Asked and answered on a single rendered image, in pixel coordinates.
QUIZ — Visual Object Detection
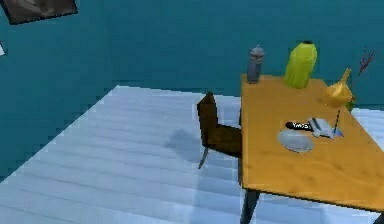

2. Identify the dark brown chair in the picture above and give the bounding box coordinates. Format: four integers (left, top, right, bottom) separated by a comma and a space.
196, 91, 243, 170

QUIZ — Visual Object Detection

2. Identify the grey spray bottle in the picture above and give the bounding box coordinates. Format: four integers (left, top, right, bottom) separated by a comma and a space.
246, 45, 266, 85

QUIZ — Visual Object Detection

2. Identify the black remote control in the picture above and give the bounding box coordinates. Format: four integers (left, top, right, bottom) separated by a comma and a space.
285, 121, 314, 132

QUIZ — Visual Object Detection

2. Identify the grey round plate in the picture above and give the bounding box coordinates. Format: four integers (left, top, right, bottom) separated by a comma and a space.
277, 129, 315, 154

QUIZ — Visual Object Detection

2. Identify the yellow-green vase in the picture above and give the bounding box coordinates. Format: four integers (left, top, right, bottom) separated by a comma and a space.
284, 40, 318, 90

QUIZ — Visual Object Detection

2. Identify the orange wooden table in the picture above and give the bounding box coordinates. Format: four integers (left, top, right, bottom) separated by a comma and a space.
237, 73, 384, 224

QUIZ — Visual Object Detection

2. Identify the thin dark pencil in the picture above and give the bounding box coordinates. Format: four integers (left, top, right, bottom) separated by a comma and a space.
333, 108, 344, 138

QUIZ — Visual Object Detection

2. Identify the red twig house plant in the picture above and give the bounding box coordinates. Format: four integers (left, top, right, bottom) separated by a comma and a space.
345, 49, 377, 113

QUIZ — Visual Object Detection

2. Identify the dark framed wall picture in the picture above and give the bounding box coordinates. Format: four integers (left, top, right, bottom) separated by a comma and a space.
0, 0, 79, 26

